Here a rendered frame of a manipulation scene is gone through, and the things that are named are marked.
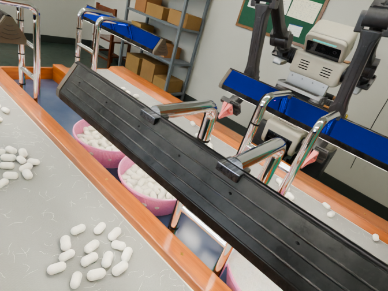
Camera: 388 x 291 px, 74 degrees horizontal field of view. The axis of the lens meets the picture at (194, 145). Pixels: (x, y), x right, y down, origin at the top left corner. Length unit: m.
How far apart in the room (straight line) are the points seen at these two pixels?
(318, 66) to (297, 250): 1.35
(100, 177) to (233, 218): 0.56
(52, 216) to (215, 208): 0.50
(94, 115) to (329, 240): 0.38
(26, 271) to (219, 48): 3.27
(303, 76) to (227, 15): 2.14
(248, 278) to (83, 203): 0.46
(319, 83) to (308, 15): 1.63
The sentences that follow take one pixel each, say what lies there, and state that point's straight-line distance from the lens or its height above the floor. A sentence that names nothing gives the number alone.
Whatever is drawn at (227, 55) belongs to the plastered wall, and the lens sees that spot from 3.49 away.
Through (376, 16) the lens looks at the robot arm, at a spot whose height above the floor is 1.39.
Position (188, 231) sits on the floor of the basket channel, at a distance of 0.83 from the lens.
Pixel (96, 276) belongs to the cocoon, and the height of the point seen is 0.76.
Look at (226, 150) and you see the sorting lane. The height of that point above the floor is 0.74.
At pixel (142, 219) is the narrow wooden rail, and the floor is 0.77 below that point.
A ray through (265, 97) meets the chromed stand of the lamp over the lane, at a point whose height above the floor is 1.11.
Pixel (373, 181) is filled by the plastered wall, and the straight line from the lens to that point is 3.10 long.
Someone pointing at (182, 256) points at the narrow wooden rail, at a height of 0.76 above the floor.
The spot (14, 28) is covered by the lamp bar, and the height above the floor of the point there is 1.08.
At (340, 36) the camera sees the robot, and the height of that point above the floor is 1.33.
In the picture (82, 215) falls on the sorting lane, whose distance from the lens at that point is 0.73.
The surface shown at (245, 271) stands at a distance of 0.74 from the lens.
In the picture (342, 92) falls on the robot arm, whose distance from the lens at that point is 1.14.
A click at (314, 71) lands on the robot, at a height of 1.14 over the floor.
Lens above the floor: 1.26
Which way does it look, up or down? 27 degrees down
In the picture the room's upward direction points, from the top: 18 degrees clockwise
